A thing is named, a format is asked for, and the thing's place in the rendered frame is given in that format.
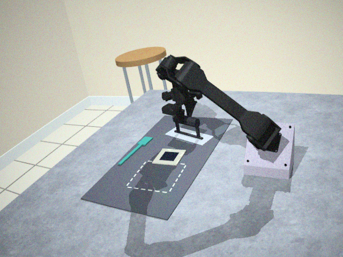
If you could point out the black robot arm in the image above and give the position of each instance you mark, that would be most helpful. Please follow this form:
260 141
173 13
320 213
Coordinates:
261 131

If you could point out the white square tile with dark blue square center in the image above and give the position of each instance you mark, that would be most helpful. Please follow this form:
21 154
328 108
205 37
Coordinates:
169 157

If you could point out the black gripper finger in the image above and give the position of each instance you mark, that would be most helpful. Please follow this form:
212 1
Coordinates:
190 107
180 116

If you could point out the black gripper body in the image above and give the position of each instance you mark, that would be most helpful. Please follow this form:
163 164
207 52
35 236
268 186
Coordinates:
182 96

